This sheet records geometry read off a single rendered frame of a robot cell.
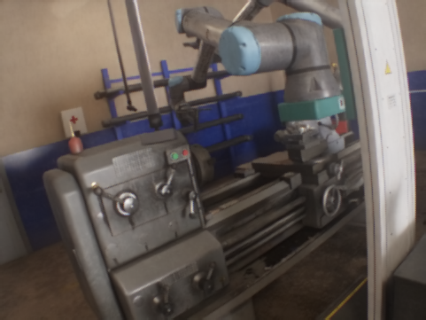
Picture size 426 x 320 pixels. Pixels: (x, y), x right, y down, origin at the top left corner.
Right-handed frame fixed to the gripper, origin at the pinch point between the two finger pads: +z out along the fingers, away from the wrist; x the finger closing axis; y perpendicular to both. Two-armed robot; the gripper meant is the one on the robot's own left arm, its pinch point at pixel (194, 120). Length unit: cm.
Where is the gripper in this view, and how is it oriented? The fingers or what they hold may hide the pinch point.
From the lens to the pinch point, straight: 177.0
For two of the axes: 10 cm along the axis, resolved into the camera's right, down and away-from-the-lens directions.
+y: 0.4, -8.7, -4.9
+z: 4.1, 4.6, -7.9
